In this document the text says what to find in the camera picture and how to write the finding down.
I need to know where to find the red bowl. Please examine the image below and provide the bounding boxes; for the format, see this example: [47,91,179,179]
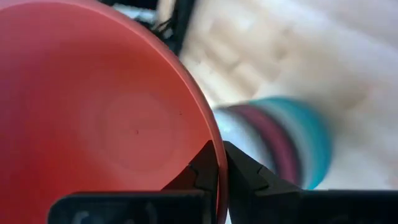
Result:
[0,0,230,224]

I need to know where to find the magenta bowl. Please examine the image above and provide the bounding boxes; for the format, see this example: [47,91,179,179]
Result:
[236,104,303,187]

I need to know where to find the black aluminium table frame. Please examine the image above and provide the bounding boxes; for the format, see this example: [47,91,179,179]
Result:
[155,0,198,57]

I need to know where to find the blue bowl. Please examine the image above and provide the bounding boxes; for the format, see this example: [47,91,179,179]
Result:
[248,96,334,190]

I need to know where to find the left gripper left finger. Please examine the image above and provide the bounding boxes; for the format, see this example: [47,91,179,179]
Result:
[161,139,220,224]

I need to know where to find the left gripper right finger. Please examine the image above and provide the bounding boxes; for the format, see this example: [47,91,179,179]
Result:
[223,141,303,224]

